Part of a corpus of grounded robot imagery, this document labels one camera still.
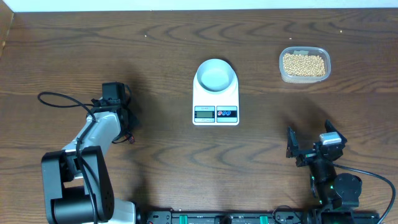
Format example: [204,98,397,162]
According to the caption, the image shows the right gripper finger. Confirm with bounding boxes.
[286,126,299,157]
[325,119,338,133]

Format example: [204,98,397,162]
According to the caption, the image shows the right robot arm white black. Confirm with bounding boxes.
[286,120,362,223]

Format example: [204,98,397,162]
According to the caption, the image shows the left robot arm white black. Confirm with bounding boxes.
[41,82,142,224]

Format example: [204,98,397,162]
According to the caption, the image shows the white digital kitchen scale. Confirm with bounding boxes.
[192,74,239,126]

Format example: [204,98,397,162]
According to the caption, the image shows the grey round bowl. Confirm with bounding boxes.
[196,58,237,92]

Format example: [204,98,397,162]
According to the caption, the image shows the clear plastic soybean container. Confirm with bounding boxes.
[279,47,331,84]

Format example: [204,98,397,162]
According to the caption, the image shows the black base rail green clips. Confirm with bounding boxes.
[136,205,379,224]

